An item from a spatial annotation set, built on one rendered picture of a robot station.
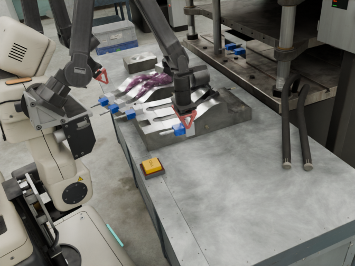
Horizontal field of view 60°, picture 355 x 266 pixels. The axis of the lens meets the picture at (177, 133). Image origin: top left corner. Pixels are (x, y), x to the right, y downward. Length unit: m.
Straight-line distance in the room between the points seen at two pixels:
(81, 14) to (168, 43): 0.28
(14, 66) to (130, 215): 1.37
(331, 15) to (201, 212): 0.98
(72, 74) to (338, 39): 1.08
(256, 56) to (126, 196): 1.30
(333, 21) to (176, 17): 4.33
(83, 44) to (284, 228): 0.80
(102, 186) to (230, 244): 1.62
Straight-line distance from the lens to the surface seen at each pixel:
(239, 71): 1.99
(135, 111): 1.39
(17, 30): 1.07
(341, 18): 1.49
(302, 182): 1.16
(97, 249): 1.70
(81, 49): 0.97
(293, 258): 1.09
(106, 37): 4.75
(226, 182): 1.13
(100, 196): 2.37
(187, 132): 1.17
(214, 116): 1.35
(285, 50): 1.57
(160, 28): 1.04
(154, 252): 1.96
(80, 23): 0.98
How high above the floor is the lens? 1.58
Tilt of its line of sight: 34 degrees down
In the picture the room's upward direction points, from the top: 7 degrees counter-clockwise
